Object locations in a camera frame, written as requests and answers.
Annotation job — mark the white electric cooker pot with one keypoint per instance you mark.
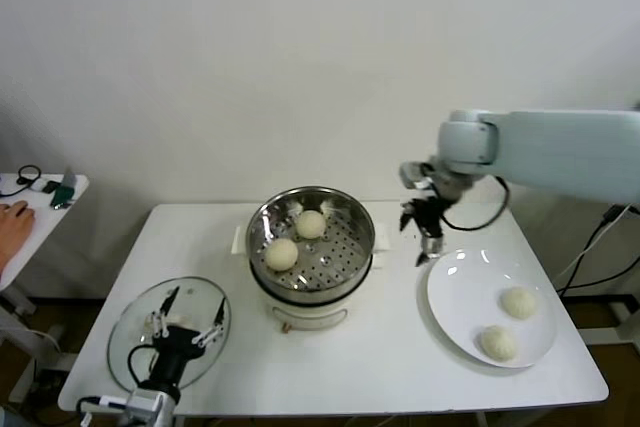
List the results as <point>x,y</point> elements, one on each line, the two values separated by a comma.
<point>305,314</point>

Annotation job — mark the large white plate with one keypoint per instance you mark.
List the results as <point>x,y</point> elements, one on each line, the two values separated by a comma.
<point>465,307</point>

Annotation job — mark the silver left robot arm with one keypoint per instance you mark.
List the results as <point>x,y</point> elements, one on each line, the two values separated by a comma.
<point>150,404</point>

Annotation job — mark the black power adapter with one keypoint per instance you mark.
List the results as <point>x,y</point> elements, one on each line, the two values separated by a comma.
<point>612,213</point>

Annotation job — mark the green circuit device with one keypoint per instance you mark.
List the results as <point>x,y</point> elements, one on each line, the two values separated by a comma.
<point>64,195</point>

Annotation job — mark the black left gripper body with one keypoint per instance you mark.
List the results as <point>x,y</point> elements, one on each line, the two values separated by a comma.
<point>172,352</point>

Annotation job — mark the round glass pot lid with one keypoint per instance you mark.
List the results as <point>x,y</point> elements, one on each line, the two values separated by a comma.
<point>212,362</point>

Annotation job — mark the perforated steel steamer basket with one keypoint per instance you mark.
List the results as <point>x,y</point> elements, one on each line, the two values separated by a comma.
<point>340,257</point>

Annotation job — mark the grey upright phone stand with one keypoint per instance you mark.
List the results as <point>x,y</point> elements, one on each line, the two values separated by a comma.
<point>71,177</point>

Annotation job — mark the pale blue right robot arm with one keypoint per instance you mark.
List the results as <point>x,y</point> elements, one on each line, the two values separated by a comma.
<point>550,147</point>

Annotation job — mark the small black gadget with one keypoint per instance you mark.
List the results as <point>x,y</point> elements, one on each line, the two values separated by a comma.
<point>50,187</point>

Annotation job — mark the white steamed baozi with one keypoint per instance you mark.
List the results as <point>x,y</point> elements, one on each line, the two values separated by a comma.
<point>518,303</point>
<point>498,343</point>
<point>310,225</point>
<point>281,254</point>

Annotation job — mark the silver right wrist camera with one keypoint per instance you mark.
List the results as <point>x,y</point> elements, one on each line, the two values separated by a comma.
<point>414,174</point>

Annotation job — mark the black floor power strip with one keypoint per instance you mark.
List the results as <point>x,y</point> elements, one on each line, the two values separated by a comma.
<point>47,381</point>

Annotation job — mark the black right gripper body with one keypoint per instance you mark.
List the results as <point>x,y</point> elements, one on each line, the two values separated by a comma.
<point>426,216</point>

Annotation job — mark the small white side table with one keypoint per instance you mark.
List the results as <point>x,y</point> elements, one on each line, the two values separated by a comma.
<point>60,219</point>

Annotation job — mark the small white gadget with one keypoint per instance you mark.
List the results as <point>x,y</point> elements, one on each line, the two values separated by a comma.
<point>37,186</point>

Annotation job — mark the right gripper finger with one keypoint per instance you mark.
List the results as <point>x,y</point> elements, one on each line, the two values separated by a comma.
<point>405,219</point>
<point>431,247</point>

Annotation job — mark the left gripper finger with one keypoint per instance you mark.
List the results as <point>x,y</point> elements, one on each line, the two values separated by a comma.
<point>159,322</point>
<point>212,333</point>

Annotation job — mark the bare person hand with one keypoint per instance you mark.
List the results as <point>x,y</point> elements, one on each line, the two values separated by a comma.
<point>15,229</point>

